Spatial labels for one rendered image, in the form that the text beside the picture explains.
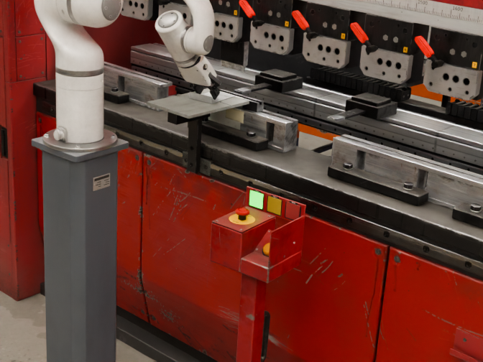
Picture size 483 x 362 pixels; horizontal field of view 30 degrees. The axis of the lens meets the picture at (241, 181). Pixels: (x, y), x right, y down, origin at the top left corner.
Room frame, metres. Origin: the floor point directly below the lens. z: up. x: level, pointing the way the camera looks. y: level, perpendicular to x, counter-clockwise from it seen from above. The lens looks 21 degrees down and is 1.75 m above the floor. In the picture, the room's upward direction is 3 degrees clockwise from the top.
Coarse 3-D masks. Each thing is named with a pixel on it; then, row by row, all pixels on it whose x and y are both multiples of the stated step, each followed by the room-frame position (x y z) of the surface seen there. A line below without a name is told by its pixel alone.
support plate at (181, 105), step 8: (176, 96) 2.70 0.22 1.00; (184, 96) 2.70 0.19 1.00; (152, 104) 2.60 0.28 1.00; (160, 104) 2.60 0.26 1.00; (168, 104) 2.60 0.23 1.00; (176, 104) 2.61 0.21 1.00; (184, 104) 2.61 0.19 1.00; (192, 104) 2.62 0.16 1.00; (200, 104) 2.62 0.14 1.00; (208, 104) 2.63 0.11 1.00; (216, 104) 2.63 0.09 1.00; (224, 104) 2.64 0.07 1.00; (232, 104) 2.64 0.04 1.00; (240, 104) 2.67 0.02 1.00; (176, 112) 2.53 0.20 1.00; (184, 112) 2.53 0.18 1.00; (192, 112) 2.53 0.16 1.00; (200, 112) 2.54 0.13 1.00; (208, 112) 2.56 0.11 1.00
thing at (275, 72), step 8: (264, 72) 2.94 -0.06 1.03; (272, 72) 2.95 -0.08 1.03; (280, 72) 2.95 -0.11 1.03; (288, 72) 2.96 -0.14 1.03; (256, 80) 2.94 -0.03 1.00; (264, 80) 2.91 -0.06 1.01; (272, 80) 2.89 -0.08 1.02; (280, 80) 2.88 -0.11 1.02; (288, 80) 2.89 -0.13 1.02; (296, 80) 2.92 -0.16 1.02; (240, 88) 2.82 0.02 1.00; (248, 88) 2.83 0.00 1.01; (256, 88) 2.83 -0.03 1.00; (264, 88) 2.87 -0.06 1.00; (272, 88) 2.89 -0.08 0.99; (280, 88) 2.87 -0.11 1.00; (288, 88) 2.89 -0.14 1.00; (296, 88) 2.92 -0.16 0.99
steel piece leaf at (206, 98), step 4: (192, 92) 2.68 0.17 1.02; (208, 92) 2.76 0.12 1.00; (192, 96) 2.67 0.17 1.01; (196, 96) 2.67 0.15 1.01; (200, 96) 2.66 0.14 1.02; (204, 96) 2.65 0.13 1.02; (208, 96) 2.64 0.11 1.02; (220, 96) 2.72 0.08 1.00; (224, 96) 2.72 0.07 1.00; (196, 100) 2.67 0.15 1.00; (200, 100) 2.66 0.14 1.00; (204, 100) 2.65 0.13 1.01; (208, 100) 2.64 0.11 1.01; (212, 100) 2.67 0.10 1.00; (216, 100) 2.68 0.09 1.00; (220, 100) 2.68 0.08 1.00
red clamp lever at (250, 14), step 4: (240, 0) 2.66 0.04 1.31; (244, 0) 2.66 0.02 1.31; (240, 4) 2.65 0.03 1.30; (244, 4) 2.64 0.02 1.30; (248, 4) 2.65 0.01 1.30; (244, 8) 2.64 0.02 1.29; (248, 8) 2.64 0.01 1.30; (248, 12) 2.63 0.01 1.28; (252, 12) 2.63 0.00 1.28; (248, 16) 2.63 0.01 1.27; (252, 16) 2.63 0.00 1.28; (252, 20) 2.62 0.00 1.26; (256, 20) 2.62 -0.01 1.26; (260, 20) 2.63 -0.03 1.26; (252, 24) 2.61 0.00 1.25; (256, 24) 2.60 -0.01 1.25; (260, 24) 2.62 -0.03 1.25
